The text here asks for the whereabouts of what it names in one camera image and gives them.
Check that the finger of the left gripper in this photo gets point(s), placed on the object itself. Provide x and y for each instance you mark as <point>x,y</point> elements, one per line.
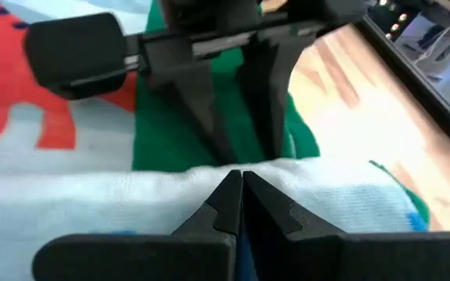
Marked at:
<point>193,86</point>
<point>268,78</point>

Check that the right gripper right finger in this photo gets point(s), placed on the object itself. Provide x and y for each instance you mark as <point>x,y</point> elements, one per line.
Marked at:
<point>346,257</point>

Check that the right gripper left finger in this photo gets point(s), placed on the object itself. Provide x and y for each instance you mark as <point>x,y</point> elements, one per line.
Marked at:
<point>151,257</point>

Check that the green dinosaur print towel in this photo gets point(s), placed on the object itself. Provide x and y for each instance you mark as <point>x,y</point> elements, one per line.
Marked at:
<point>92,195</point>

